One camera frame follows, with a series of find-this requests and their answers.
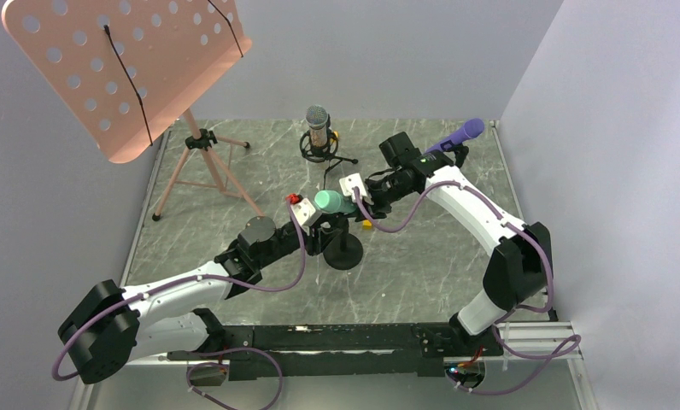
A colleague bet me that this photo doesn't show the teal plastic microphone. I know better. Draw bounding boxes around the teal plastic microphone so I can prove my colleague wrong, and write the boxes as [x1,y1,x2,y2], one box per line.
[314,190,357,214]

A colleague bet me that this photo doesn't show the black shock mount tripod stand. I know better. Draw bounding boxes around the black shock mount tripod stand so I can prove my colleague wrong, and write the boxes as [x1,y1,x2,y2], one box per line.
[299,128,359,190]

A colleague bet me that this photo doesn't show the pink perforated music stand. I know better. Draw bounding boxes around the pink perforated music stand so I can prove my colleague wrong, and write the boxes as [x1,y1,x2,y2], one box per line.
[2,0,252,199]

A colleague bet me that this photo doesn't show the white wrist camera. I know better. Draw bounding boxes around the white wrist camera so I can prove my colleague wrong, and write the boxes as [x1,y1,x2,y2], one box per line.
[286,194,322,231]
[338,173,374,205]

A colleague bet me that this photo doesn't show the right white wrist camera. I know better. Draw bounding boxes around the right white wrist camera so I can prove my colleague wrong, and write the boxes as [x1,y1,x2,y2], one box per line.
[338,173,374,205]

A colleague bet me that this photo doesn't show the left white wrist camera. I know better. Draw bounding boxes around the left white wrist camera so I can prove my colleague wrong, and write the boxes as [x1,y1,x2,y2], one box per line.
[286,194,322,231]

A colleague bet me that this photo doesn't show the black round-base microphone stand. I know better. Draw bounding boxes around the black round-base microphone stand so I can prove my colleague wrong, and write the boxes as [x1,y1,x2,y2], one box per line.
[452,144,470,168]

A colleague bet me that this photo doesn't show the purple plastic microphone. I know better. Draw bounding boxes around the purple plastic microphone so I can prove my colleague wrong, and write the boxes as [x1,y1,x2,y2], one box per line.
[425,118,485,153]

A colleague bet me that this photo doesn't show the black base frame bar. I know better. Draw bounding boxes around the black base frame bar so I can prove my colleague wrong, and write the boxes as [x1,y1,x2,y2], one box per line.
[167,322,501,381]

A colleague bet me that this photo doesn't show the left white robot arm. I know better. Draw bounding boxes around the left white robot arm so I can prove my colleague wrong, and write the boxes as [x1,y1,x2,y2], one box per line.
[51,214,349,384]

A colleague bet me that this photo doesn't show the glitter microphone with mesh head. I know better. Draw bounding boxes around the glitter microphone with mesh head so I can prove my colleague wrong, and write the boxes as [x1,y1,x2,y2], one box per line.
[306,104,330,160]

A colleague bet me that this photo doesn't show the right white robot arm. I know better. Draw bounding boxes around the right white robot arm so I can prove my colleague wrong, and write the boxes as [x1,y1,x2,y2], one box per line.
[343,132,554,337]

